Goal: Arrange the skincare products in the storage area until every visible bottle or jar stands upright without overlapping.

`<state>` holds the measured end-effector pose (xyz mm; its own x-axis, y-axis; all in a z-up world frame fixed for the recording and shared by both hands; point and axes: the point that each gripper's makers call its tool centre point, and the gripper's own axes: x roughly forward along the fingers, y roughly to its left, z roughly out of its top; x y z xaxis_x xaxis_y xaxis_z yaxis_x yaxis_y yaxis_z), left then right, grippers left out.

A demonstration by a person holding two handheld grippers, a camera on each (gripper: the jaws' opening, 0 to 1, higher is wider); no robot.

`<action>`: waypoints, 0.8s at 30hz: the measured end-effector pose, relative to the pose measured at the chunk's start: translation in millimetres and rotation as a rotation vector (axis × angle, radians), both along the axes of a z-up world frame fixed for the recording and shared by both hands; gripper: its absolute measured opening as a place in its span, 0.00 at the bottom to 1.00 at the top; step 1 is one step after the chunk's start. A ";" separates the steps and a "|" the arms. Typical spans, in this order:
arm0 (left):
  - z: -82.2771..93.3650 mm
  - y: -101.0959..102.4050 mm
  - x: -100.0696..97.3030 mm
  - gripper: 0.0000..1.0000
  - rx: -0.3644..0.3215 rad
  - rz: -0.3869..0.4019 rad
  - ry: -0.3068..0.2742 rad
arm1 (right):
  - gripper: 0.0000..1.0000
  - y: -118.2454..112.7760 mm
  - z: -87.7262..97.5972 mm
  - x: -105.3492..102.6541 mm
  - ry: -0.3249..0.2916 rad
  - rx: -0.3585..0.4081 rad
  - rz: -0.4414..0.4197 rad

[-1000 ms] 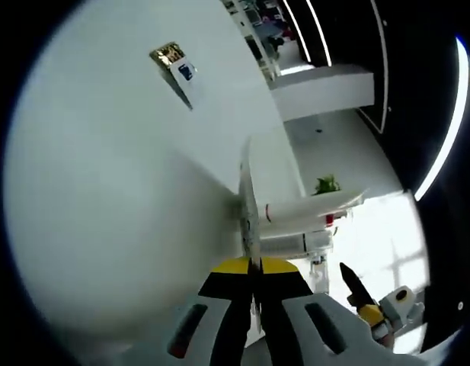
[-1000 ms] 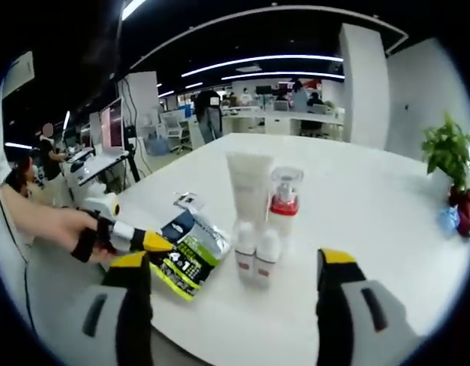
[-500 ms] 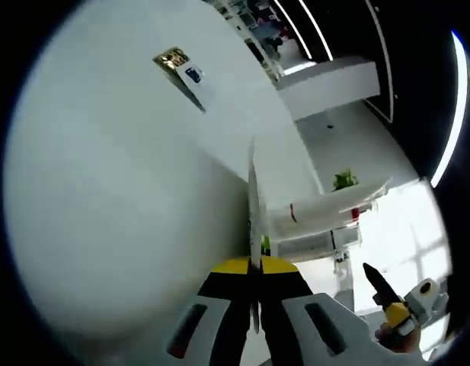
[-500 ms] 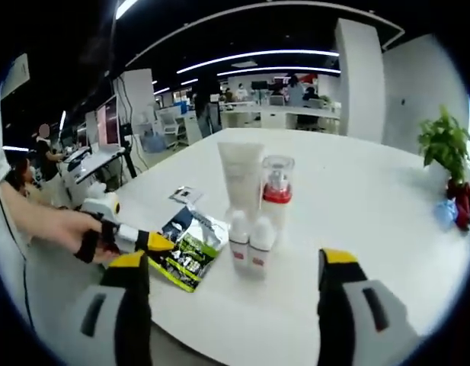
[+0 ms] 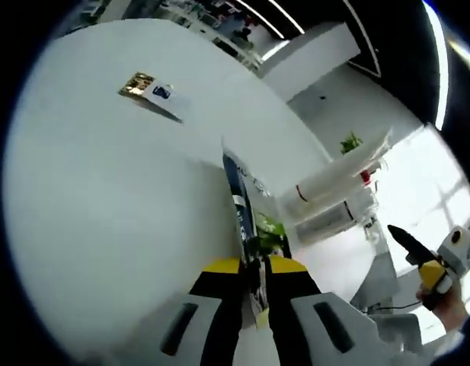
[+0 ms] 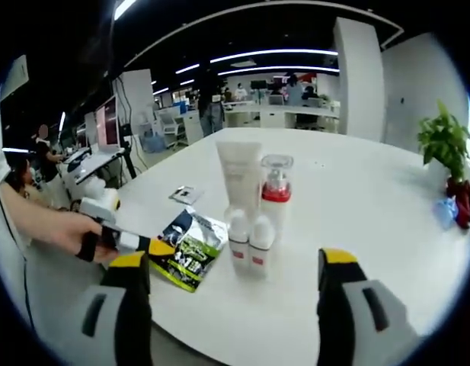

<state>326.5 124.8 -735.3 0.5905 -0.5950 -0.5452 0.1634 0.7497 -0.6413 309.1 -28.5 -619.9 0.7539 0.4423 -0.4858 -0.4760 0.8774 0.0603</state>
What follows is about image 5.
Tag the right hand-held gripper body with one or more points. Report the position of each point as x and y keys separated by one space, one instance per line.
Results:
x=453 y=255

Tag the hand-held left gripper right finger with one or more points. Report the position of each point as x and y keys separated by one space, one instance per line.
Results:
x=291 y=324

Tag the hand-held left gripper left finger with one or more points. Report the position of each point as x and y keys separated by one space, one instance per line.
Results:
x=215 y=324

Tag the clear skincare bottle silver collar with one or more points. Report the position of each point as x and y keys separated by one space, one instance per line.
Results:
x=322 y=225

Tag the large white skincare tube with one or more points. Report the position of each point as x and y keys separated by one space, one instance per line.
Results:
x=341 y=171

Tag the green skincare sachet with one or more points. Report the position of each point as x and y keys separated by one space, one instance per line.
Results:
x=240 y=213

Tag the large bright window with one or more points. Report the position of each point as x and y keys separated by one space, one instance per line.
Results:
x=429 y=179

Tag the green plant in white pot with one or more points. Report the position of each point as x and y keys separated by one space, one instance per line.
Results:
x=350 y=144

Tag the ceiling light strip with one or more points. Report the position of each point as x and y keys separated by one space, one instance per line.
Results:
x=434 y=57

